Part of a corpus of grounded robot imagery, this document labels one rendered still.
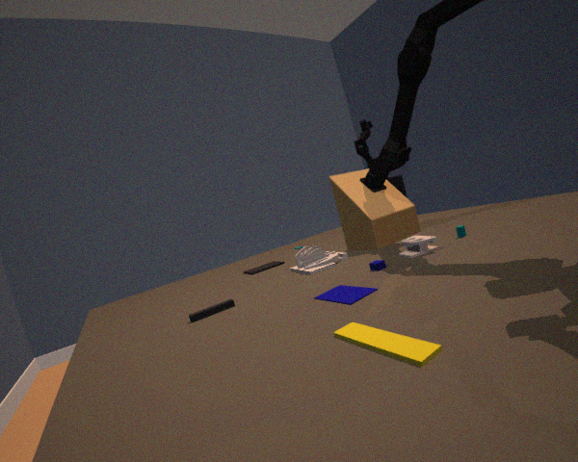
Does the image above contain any yellow flat bar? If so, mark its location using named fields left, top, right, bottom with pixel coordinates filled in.
left=333, top=322, right=442, bottom=367

